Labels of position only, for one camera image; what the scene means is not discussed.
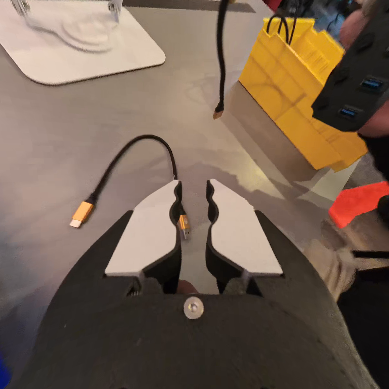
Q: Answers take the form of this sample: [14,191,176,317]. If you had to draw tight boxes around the black cables in bin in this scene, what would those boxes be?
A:
[267,14,298,45]

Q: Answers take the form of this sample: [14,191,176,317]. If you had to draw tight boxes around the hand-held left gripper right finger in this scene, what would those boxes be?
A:
[205,179,284,295]

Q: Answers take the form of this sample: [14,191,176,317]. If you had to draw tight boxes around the black usb cable orange plugs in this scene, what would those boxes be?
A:
[69,134,192,240]

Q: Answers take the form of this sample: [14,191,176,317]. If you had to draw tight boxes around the beige cloth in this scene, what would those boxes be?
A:
[304,240,357,301]

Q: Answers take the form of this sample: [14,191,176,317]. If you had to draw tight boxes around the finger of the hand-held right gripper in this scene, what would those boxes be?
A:
[357,100,389,139]
[338,11,367,50]

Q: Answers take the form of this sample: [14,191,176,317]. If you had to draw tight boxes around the orange plastic piece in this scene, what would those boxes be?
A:
[328,181,389,229]

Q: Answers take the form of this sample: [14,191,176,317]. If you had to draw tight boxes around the black cable with gold tip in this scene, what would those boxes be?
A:
[213,0,233,120]

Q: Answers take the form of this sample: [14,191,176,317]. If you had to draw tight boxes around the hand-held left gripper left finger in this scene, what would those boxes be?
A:
[104,179,183,295]

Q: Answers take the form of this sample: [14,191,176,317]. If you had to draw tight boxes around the yellow plastic bin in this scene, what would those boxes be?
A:
[238,17,369,172]

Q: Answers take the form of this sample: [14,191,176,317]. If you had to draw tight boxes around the person's black clothing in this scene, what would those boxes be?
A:
[337,267,389,389]

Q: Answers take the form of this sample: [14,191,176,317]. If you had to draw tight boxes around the black usb hub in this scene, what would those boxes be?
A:
[311,6,389,132]

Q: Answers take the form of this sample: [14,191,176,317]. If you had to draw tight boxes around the white monitor stand base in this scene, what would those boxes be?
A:
[0,0,166,86]

